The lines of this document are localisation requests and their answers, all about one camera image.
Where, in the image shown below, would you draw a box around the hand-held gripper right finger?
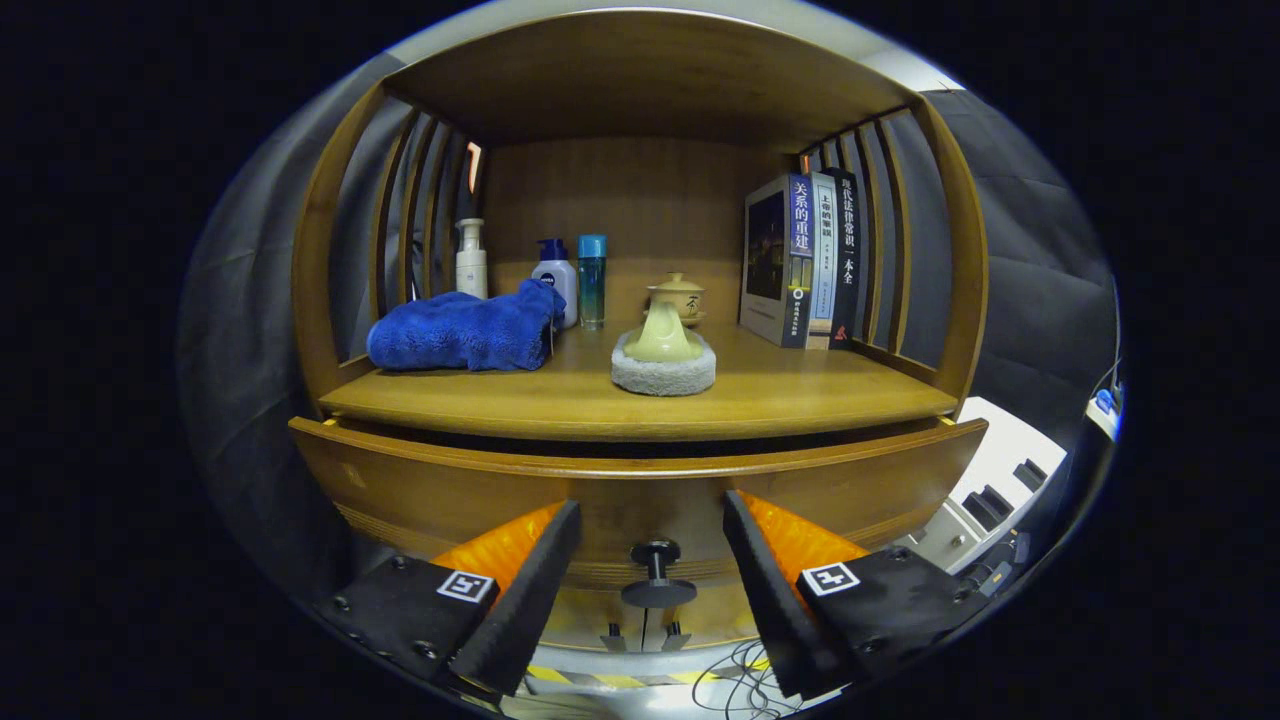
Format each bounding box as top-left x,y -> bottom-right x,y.
722,490 -> 991,701

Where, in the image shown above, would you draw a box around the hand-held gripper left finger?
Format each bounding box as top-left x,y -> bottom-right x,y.
315,500 -> 583,698

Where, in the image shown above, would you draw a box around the wooden drawer with black knob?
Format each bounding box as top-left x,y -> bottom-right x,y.
288,415 -> 989,651

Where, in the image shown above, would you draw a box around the green scrub brush grey pad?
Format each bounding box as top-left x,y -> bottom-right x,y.
610,300 -> 718,397

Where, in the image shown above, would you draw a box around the wooden cabinet door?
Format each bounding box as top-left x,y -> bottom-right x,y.
545,590 -> 656,653
655,598 -> 761,651

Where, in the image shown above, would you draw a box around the wooden countertop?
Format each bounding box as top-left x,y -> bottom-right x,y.
318,320 -> 959,443

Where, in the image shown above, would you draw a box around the wooden cabinet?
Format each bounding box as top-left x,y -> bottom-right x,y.
290,8 -> 989,651

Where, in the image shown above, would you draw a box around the yellow black floor tape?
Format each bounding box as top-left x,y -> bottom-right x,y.
525,660 -> 776,693

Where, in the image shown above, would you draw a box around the blue towel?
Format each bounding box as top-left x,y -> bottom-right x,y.
366,279 -> 567,373

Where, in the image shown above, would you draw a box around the beige lidded teacup with saucer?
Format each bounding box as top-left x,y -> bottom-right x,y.
645,272 -> 708,326

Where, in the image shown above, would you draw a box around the teal bottle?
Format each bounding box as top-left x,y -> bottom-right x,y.
577,235 -> 608,331

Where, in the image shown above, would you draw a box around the white lotion bottle blue cap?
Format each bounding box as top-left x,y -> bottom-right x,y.
531,238 -> 579,329

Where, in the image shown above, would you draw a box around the white pump bottle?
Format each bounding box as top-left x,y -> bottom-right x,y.
455,218 -> 489,300

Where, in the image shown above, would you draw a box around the blue spine book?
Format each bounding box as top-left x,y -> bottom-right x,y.
738,174 -> 815,350

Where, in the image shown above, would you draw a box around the white spine book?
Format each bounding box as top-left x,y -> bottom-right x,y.
805,170 -> 841,351

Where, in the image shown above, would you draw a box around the black spine book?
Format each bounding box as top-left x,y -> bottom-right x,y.
822,167 -> 863,351

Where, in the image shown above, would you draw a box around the white desk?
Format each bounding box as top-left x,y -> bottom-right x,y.
1085,385 -> 1123,441

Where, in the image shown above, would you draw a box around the floor cables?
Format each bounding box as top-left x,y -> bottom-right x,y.
690,640 -> 801,716

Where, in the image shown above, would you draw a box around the white cabinet with black handles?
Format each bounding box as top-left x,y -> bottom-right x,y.
895,396 -> 1069,576

